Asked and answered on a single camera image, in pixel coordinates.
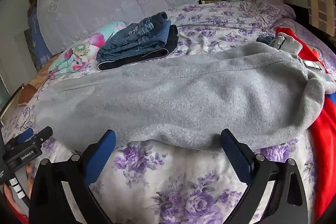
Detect light grey ribbed garment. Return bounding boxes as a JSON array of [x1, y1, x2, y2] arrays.
[[270, 32, 336, 94]]

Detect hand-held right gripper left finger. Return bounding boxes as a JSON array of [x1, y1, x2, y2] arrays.
[[28, 130, 117, 224]]

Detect person's left forearm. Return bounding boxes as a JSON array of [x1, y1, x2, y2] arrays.
[[0, 182, 30, 222]]

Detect blue jeans with embroidered pocket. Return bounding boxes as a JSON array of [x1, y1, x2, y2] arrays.
[[115, 11, 170, 41]]

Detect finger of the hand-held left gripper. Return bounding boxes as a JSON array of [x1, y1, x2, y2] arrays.
[[31, 126, 53, 145], [15, 128, 34, 144]]

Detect grey fleece pants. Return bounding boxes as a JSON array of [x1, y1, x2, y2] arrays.
[[33, 42, 326, 149]]

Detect dark blue folded jeans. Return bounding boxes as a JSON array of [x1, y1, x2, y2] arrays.
[[97, 22, 172, 62]]

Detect red cloth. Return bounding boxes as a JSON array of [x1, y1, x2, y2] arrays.
[[274, 26, 336, 214]]

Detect colourful floral folded blanket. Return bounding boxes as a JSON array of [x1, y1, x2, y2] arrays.
[[49, 21, 129, 75]]

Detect brown wooden object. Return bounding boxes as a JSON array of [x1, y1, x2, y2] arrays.
[[17, 84, 38, 105]]

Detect purple floral bed sheet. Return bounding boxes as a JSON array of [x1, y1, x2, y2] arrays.
[[0, 1, 336, 224]]

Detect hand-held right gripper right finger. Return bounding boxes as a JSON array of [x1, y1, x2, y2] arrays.
[[220, 129, 309, 224]]

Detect black folded pants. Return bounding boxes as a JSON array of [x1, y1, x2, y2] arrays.
[[98, 25, 179, 72]]

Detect dark blue cloth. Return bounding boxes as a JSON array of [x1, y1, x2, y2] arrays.
[[256, 35, 276, 46]]

